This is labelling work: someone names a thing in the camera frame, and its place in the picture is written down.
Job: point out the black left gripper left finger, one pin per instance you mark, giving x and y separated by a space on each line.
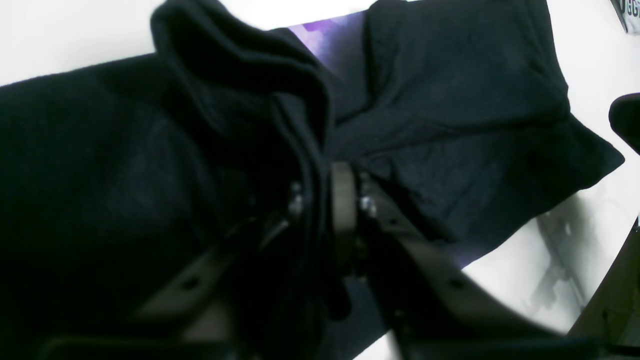
190 306

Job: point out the black T-shirt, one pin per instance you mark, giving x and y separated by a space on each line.
116 176

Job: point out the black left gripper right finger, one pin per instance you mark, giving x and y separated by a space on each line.
426 300

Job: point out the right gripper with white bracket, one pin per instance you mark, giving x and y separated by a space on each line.
624 119

